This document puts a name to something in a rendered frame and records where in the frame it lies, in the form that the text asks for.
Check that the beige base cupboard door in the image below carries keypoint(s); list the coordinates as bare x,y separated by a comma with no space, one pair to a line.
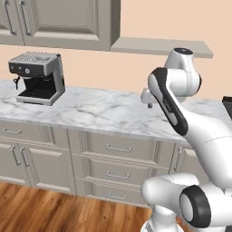
48,169
6,163
190,163

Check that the black appliance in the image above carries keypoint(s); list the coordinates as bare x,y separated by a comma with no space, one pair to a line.
228,104

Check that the wide beige wall cupboard door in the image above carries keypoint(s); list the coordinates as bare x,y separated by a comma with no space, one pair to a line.
66,18

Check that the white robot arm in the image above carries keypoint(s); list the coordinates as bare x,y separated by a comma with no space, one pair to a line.
211,136

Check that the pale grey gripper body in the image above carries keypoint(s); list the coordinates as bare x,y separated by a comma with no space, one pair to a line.
146,96

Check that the wide beige drawer front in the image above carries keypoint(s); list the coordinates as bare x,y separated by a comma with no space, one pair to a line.
90,172
142,148
96,193

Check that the small beige drawer front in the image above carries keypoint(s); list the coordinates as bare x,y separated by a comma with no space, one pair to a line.
30,132

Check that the silver espresso coffee machine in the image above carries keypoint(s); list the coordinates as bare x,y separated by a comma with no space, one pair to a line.
45,69

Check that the narrow beige wall cupboard door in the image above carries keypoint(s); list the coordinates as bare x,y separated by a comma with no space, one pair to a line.
6,36

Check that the beige wall shelf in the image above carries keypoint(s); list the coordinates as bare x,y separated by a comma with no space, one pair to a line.
163,46

